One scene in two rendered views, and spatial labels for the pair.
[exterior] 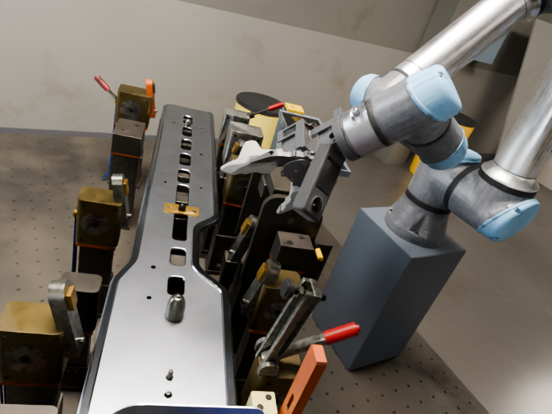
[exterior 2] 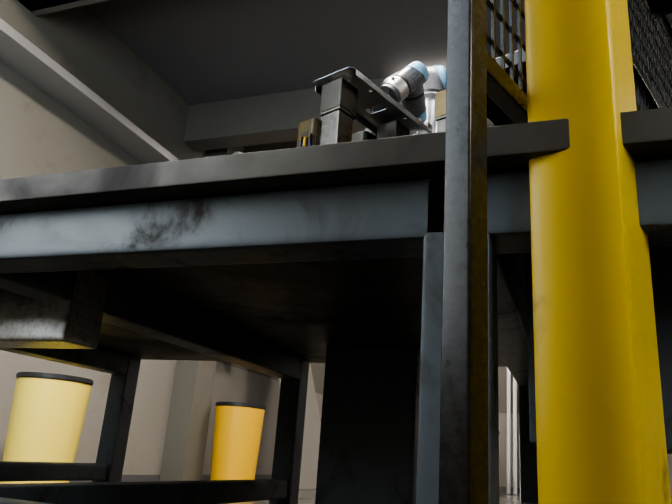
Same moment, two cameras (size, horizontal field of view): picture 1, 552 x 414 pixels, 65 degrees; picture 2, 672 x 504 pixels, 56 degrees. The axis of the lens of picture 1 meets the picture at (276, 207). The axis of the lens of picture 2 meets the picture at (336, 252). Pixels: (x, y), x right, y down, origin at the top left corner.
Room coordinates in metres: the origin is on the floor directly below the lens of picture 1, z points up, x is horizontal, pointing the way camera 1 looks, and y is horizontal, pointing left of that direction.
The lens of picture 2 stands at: (-0.73, 0.92, 0.32)
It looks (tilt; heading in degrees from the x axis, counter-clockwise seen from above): 18 degrees up; 328
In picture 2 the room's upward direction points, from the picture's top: 4 degrees clockwise
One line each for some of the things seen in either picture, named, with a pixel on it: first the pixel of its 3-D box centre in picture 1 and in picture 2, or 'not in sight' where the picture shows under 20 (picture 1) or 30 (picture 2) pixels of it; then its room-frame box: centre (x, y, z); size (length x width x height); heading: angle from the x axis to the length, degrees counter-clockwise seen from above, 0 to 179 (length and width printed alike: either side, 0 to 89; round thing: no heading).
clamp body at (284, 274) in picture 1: (263, 344); not in sight; (0.66, -0.07, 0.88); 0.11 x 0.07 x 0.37; 108
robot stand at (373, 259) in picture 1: (381, 287); not in sight; (0.97, -0.34, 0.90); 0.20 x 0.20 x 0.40; 37
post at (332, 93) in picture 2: not in sight; (334, 155); (0.16, 0.39, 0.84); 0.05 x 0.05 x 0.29; 18
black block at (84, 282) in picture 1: (69, 335); not in sight; (0.56, 0.31, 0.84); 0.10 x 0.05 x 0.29; 108
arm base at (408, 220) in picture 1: (421, 212); not in sight; (0.97, -0.34, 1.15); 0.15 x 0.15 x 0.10
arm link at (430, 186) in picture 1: (446, 173); not in sight; (0.97, -0.35, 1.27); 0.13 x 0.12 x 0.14; 40
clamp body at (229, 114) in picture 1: (229, 158); not in sight; (1.49, 0.23, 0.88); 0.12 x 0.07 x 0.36; 108
